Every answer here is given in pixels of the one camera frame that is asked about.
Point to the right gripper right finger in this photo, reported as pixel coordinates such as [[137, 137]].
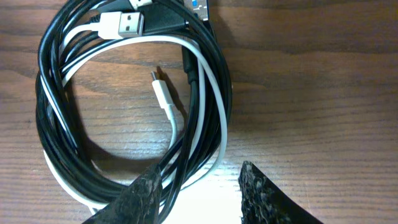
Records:
[[263, 202]]

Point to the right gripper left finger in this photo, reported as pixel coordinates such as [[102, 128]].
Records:
[[137, 204]]

